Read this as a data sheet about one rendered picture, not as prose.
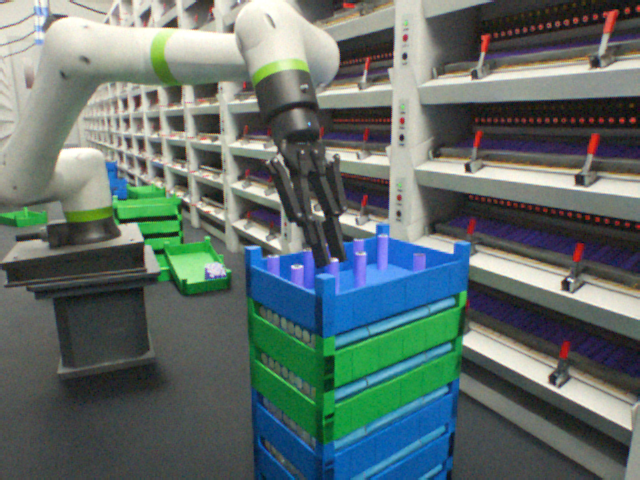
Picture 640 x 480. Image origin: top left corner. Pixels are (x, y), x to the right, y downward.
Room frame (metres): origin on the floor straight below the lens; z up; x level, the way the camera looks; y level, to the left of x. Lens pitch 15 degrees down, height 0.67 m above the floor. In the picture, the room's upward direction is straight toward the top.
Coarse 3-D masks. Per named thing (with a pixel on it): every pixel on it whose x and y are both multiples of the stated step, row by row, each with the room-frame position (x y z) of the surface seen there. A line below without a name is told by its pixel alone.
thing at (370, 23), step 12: (372, 0) 1.70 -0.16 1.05; (324, 12) 1.92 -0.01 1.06; (336, 12) 1.89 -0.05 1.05; (384, 12) 1.37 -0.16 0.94; (336, 24) 1.64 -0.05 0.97; (348, 24) 1.52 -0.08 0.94; (360, 24) 1.47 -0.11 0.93; (372, 24) 1.42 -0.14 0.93; (384, 24) 1.38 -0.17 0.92; (336, 36) 1.59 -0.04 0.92; (348, 36) 1.54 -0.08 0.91
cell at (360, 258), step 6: (360, 252) 0.73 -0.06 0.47; (360, 258) 0.73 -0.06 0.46; (366, 258) 0.73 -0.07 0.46; (360, 264) 0.73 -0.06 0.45; (366, 264) 0.73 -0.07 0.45; (360, 270) 0.73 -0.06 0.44; (366, 270) 0.73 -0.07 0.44; (360, 276) 0.73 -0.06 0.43; (366, 276) 0.73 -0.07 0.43; (360, 282) 0.73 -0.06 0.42
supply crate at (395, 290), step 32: (384, 224) 0.89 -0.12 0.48; (256, 256) 0.71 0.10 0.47; (288, 256) 0.77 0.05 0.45; (352, 256) 0.86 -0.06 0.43; (448, 256) 0.78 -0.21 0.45; (256, 288) 0.70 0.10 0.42; (288, 288) 0.63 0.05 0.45; (320, 288) 0.57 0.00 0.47; (352, 288) 0.75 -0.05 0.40; (384, 288) 0.63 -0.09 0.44; (416, 288) 0.67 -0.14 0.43; (448, 288) 0.72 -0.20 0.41; (320, 320) 0.57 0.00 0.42; (352, 320) 0.60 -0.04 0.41
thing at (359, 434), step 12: (432, 396) 0.72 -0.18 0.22; (276, 408) 0.68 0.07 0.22; (408, 408) 0.68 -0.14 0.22; (288, 420) 0.65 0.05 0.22; (384, 420) 0.65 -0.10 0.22; (396, 420) 0.68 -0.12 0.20; (300, 432) 0.63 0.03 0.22; (360, 432) 0.62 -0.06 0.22; (372, 432) 0.65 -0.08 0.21; (312, 444) 0.61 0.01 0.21; (336, 444) 0.59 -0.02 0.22; (348, 444) 0.62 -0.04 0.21
